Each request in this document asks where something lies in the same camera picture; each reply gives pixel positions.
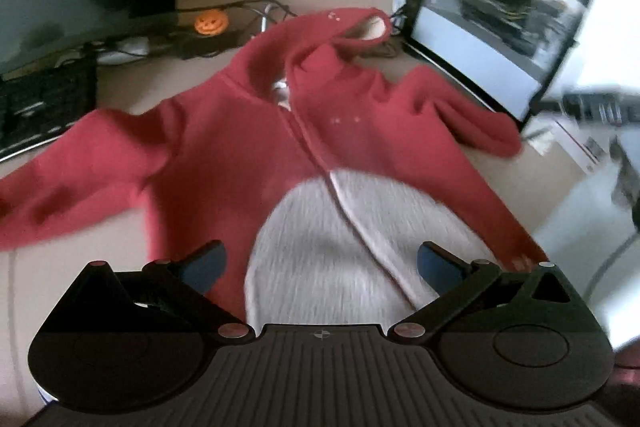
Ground papers on desk right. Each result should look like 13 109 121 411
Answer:
521 115 614 173

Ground right monitor showing image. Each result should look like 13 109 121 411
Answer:
404 0 592 127

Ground black keyboard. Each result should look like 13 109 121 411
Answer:
1 48 98 160

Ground black cable bundle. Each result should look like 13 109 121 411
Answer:
89 0 298 61

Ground orange pumpkin toy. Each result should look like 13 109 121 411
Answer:
193 9 230 37

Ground red and grey hooded onesie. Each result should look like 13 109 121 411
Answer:
1 9 546 329

